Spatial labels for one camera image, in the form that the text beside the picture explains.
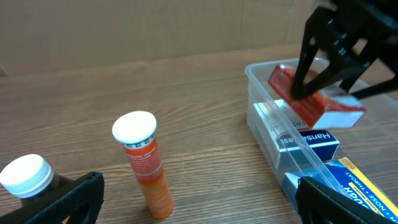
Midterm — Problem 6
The red orange lozenge box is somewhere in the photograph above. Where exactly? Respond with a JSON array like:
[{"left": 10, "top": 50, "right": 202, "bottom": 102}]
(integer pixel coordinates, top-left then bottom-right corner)
[{"left": 268, "top": 64, "right": 366, "bottom": 129}]

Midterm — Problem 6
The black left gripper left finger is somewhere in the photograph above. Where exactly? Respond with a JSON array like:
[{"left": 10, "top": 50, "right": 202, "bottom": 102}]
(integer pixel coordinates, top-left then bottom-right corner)
[{"left": 1, "top": 172, "right": 104, "bottom": 224}]

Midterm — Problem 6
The brown bottle white cap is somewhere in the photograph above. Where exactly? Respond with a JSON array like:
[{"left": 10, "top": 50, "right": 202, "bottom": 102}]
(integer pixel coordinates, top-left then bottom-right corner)
[{"left": 1, "top": 154, "right": 72, "bottom": 207}]

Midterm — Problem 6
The clear plastic container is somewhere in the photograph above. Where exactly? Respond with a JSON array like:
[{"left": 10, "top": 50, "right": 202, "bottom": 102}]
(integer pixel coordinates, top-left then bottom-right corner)
[{"left": 245, "top": 58, "right": 397, "bottom": 212}]

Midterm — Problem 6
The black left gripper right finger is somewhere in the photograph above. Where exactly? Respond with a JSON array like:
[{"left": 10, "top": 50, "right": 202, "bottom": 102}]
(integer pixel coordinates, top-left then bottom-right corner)
[{"left": 295, "top": 177, "right": 394, "bottom": 224}]

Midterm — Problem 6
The white blue Hansaplast box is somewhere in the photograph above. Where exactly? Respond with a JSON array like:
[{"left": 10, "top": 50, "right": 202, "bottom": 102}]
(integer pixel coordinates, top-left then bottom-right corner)
[{"left": 254, "top": 100, "right": 340, "bottom": 167}]

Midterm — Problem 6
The blue yellow VapoDrops box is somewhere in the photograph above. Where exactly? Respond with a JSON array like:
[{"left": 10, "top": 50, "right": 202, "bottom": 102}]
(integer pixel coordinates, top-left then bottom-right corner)
[{"left": 282, "top": 157, "right": 397, "bottom": 223}]

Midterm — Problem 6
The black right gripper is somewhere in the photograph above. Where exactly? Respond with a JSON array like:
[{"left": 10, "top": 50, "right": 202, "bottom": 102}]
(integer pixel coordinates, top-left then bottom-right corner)
[{"left": 290, "top": 0, "right": 397, "bottom": 100}]

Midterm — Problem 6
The orange tube white cap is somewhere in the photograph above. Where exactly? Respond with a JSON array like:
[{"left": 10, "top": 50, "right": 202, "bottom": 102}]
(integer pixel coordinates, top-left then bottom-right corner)
[{"left": 112, "top": 111, "right": 174, "bottom": 219}]

